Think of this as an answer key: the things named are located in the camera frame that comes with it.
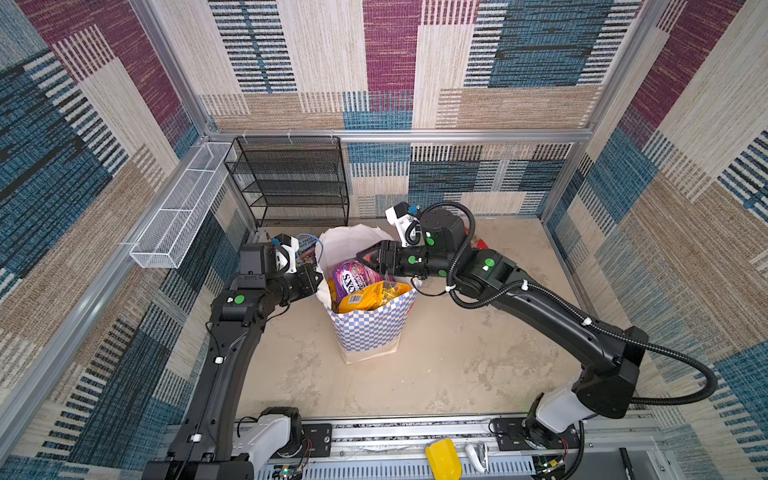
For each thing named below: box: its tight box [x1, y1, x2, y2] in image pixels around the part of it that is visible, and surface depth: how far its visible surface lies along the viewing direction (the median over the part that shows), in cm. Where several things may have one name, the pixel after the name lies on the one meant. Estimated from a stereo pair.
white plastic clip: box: [466, 444, 485, 473], surface depth 71 cm
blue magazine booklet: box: [296, 236, 317, 271], surface depth 69 cm
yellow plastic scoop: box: [426, 438, 463, 480], surface depth 71 cm
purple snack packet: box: [332, 259, 395, 311], surface depth 84 cm
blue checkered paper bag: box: [315, 224, 420, 364], surface depth 76 cm
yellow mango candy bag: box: [338, 281, 412, 313], surface depth 76 cm
